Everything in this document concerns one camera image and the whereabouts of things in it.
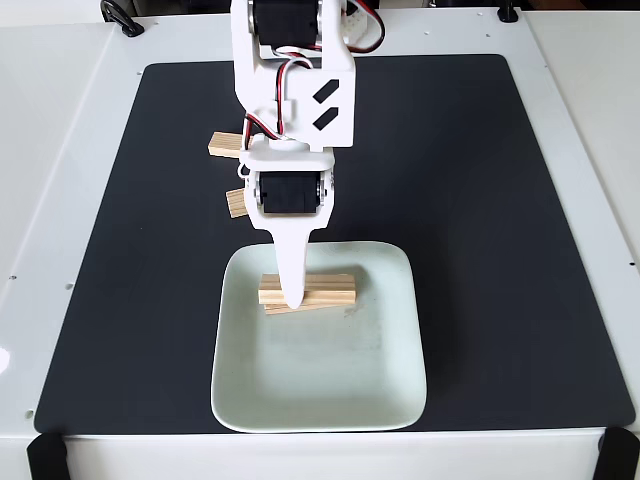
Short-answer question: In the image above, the grooved wooden block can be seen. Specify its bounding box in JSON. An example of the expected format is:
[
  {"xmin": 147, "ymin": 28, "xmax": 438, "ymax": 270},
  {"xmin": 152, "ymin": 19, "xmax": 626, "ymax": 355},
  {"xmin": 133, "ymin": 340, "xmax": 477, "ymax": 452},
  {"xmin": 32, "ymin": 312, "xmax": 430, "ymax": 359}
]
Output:
[
  {"xmin": 263, "ymin": 298, "xmax": 351, "ymax": 317},
  {"xmin": 257, "ymin": 273, "xmax": 359, "ymax": 307}
]

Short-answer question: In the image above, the striped wooden block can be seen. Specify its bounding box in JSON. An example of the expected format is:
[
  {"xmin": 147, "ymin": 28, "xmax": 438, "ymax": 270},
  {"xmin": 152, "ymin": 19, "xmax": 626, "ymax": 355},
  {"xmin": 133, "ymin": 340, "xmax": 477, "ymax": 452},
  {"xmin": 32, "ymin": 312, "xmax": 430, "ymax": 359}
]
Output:
[{"xmin": 225, "ymin": 188, "xmax": 249, "ymax": 220}]

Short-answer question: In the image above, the smooth wooden block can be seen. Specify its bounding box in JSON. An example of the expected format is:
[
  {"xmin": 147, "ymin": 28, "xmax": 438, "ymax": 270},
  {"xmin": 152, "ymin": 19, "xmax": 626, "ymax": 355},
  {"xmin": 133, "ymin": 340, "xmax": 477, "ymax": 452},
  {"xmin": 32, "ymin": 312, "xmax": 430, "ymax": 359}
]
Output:
[{"xmin": 207, "ymin": 131, "xmax": 246, "ymax": 159}]

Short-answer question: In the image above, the pale green square plate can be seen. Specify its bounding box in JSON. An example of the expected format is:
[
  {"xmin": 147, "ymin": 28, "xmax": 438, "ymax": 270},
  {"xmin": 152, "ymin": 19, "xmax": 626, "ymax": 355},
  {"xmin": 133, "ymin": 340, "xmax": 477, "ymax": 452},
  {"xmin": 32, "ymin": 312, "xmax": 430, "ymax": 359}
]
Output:
[{"xmin": 209, "ymin": 240, "xmax": 429, "ymax": 434}]

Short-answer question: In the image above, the white studded base block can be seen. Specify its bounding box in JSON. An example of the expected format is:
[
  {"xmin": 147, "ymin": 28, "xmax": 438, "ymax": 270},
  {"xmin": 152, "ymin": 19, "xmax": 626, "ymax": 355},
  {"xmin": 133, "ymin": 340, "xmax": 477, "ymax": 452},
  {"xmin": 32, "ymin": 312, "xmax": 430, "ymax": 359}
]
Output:
[{"xmin": 345, "ymin": 7, "xmax": 375, "ymax": 37}]

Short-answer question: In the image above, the black rubber mat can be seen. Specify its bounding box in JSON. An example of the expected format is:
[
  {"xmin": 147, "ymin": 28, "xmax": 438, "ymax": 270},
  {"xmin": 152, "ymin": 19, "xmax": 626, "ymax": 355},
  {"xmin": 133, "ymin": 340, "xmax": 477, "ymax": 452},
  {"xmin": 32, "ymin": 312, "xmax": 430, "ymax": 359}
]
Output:
[{"xmin": 33, "ymin": 53, "xmax": 636, "ymax": 435}]

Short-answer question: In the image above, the red black white servo cable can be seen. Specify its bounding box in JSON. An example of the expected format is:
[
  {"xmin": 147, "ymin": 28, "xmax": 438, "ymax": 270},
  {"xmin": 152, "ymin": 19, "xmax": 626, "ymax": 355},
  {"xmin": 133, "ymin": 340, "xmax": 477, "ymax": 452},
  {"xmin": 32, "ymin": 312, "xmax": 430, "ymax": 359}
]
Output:
[
  {"xmin": 242, "ymin": 44, "xmax": 321, "ymax": 151},
  {"xmin": 344, "ymin": 0, "xmax": 387, "ymax": 54}
]

